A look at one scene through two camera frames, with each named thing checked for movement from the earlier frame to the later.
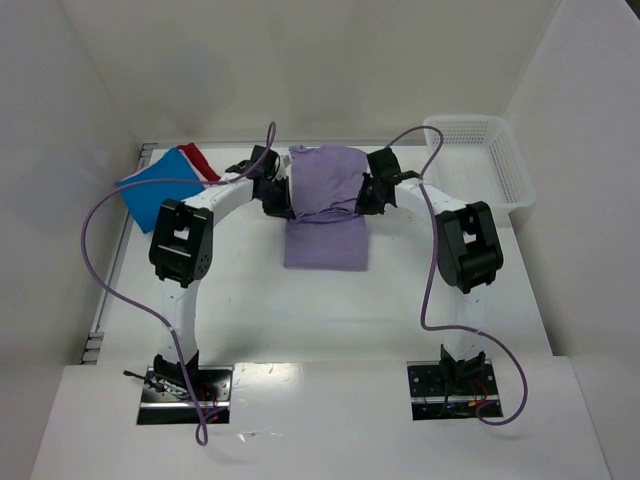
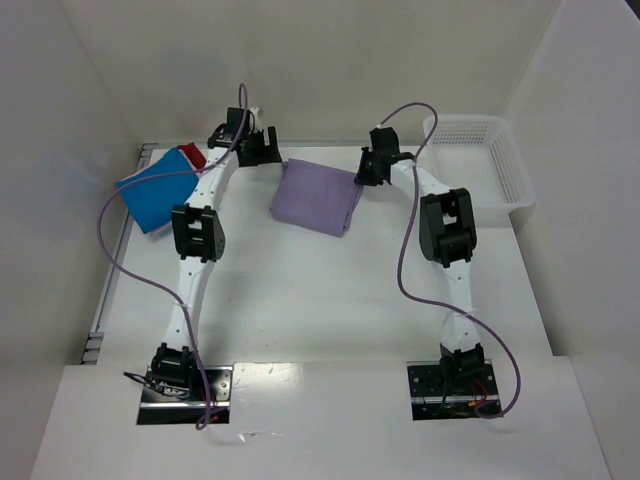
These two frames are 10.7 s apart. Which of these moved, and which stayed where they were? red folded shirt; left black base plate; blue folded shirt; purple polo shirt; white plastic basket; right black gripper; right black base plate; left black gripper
Moved: purple polo shirt; left black gripper; right black gripper
Stayed: left black base plate; red folded shirt; right black base plate; white plastic basket; blue folded shirt
